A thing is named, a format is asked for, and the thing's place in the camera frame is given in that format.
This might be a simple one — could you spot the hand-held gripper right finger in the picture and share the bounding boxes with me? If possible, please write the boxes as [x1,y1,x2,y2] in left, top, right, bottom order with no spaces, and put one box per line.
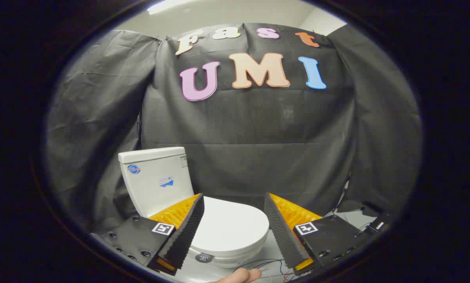
[264,192,371,276]

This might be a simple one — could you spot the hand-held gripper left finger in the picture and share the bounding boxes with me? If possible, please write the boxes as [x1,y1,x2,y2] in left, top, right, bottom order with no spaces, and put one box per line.
[101,193,205,276]

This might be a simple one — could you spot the white toilet lid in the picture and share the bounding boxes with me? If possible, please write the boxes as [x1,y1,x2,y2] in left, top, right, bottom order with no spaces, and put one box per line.
[191,196,270,253]

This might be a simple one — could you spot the black backdrop cloth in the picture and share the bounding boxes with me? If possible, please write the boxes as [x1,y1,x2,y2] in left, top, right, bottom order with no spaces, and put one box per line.
[46,23,422,236]

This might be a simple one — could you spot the black box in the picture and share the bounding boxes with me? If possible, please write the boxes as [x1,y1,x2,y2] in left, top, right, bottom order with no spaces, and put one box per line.
[362,212,393,235]

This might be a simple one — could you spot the tangle of black cables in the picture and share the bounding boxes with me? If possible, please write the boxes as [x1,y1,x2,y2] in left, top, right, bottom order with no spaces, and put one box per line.
[235,257,310,282]

